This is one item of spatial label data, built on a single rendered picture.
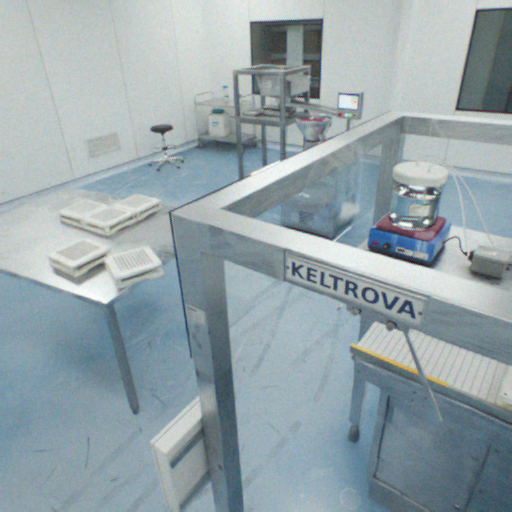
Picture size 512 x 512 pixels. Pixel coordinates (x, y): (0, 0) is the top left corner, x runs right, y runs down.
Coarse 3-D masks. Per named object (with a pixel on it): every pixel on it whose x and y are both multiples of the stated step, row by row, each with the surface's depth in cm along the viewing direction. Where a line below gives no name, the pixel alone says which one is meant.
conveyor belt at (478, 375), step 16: (368, 336) 161; (384, 336) 160; (400, 336) 160; (416, 336) 160; (384, 352) 153; (400, 352) 152; (432, 352) 152; (448, 352) 152; (464, 352) 151; (432, 368) 145; (448, 368) 145; (464, 368) 145; (480, 368) 144; (496, 368) 144; (464, 384) 138; (480, 384) 138; (496, 384) 138
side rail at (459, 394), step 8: (352, 352) 152; (360, 352) 150; (368, 360) 149; (376, 360) 146; (392, 368) 144; (400, 368) 142; (408, 376) 141; (416, 376) 139; (432, 384) 136; (440, 384) 134; (448, 384) 134; (448, 392) 134; (456, 392) 132; (464, 392) 131; (464, 400) 131; (472, 400) 129; (480, 400) 128; (480, 408) 129; (488, 408) 127; (496, 408) 126; (504, 408) 125; (504, 416) 125
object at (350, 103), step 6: (348, 90) 382; (354, 90) 380; (342, 96) 382; (348, 96) 379; (354, 96) 376; (360, 96) 373; (342, 102) 384; (348, 102) 381; (354, 102) 378; (360, 102) 376; (342, 108) 387; (348, 108) 384; (354, 108) 380; (360, 108) 380; (342, 114) 390; (348, 114) 386; (354, 114) 383; (360, 114) 384; (348, 120) 393; (348, 126) 396
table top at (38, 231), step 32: (64, 192) 329; (96, 192) 326; (0, 224) 278; (32, 224) 276; (64, 224) 275; (160, 224) 270; (0, 256) 238; (32, 256) 237; (160, 256) 232; (64, 288) 207; (96, 288) 206; (128, 288) 207
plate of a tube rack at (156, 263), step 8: (144, 248) 226; (112, 256) 219; (152, 256) 218; (112, 264) 212; (152, 264) 210; (160, 264) 211; (112, 272) 205; (120, 272) 205; (128, 272) 204; (136, 272) 205; (144, 272) 208
